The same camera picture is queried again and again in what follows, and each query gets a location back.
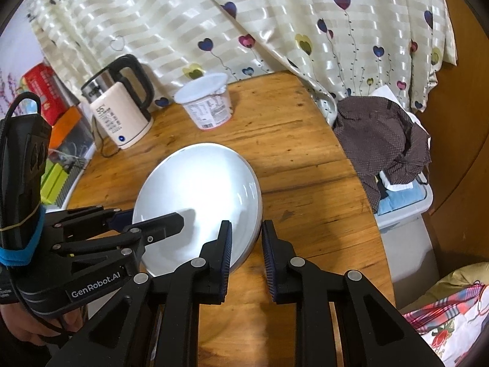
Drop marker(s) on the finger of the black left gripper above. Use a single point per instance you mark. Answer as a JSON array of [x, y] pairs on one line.
[[85, 223], [131, 242]]

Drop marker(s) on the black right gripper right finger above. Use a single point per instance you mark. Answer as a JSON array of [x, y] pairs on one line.
[[339, 317]]

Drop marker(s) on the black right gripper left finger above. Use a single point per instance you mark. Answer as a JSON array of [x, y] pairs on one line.
[[154, 321]]

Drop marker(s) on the white shallow bowl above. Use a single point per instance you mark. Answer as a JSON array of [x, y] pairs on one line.
[[205, 183]]

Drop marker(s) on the person's left hand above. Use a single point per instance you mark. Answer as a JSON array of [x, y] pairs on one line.
[[26, 328]]

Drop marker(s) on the lime green box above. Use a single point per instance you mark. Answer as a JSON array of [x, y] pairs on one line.
[[53, 180]]

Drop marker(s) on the chevron patterned tray box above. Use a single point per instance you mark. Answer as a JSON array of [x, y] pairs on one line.
[[74, 171]]

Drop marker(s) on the orange plastic bin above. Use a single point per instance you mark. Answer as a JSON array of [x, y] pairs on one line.
[[64, 126]]

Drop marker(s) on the plaid patterned fabric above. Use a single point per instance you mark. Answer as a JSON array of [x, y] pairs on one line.
[[454, 326]]

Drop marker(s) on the white electric kettle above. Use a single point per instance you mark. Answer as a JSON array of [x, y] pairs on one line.
[[119, 96]]

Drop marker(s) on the red snack package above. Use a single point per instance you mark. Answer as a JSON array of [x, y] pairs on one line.
[[40, 80]]

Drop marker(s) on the white plastic storage bin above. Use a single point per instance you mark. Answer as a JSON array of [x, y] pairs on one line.
[[408, 248]]

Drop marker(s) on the purple dried flower branches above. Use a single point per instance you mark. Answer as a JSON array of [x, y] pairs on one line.
[[10, 88]]

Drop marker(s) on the white yogurt tub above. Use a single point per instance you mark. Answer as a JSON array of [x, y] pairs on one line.
[[206, 100]]

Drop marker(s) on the dark brown dotted cloth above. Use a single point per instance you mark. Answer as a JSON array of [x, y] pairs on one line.
[[377, 135]]

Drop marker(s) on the cream curtain with hearts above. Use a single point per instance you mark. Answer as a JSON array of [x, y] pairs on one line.
[[338, 48]]

